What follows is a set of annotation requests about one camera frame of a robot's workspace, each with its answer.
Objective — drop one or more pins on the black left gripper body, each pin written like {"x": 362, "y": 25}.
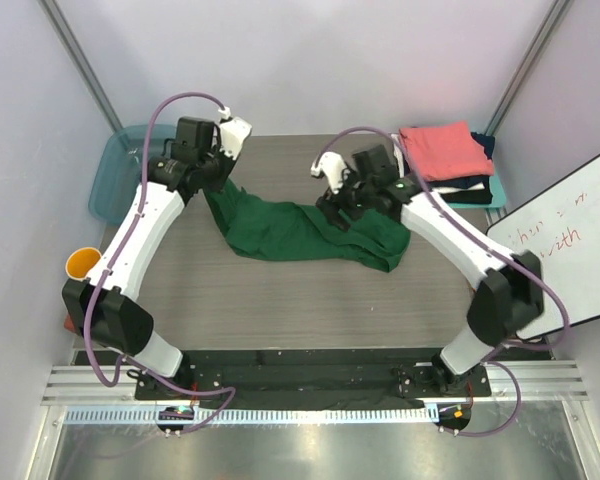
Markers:
{"x": 215, "y": 165}

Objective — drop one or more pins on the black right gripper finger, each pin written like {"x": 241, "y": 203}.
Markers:
{"x": 333, "y": 216}
{"x": 354, "y": 211}

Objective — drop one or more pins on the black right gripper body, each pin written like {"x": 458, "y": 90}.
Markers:
{"x": 353, "y": 190}

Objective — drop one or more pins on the green t shirt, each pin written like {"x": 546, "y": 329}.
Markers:
{"x": 285, "y": 231}

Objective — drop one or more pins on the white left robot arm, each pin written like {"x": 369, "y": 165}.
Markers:
{"x": 103, "y": 306}

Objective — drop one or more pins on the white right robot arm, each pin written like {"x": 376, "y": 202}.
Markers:
{"x": 504, "y": 302}

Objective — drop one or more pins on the folded white t shirt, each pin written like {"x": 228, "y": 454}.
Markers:
{"x": 430, "y": 175}

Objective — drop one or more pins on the folded coral t shirt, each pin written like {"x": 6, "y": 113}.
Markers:
{"x": 442, "y": 151}

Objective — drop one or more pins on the teal translucent plastic bin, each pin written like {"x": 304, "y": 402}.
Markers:
{"x": 118, "y": 175}

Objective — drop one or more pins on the folded navy t shirt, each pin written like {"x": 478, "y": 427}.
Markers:
{"x": 487, "y": 145}

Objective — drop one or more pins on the teal plastic tray lid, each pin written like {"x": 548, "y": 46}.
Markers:
{"x": 499, "y": 196}

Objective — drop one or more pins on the white floral mug orange inside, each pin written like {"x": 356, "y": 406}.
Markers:
{"x": 81, "y": 261}

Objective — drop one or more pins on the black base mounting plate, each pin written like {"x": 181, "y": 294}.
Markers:
{"x": 328, "y": 379}

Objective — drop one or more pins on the white whiteboard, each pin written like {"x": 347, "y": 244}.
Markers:
{"x": 561, "y": 226}

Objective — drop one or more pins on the red brown block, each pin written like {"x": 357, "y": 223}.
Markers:
{"x": 69, "y": 325}

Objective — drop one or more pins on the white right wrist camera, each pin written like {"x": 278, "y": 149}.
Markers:
{"x": 333, "y": 168}

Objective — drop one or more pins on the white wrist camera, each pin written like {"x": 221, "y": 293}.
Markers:
{"x": 333, "y": 168}
{"x": 234, "y": 131}

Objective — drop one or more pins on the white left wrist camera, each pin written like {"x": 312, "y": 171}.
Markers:
{"x": 234, "y": 131}

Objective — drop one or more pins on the white slotted cable duct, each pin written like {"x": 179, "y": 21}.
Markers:
{"x": 172, "y": 416}

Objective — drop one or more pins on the left aluminium corner post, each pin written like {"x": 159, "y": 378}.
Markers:
{"x": 76, "y": 54}

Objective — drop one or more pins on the aluminium corner post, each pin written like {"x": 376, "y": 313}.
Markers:
{"x": 549, "y": 25}
{"x": 76, "y": 54}

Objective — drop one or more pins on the aluminium extrusion rail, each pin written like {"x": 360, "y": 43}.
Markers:
{"x": 526, "y": 380}

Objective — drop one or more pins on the right aluminium corner post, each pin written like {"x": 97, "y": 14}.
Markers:
{"x": 549, "y": 25}

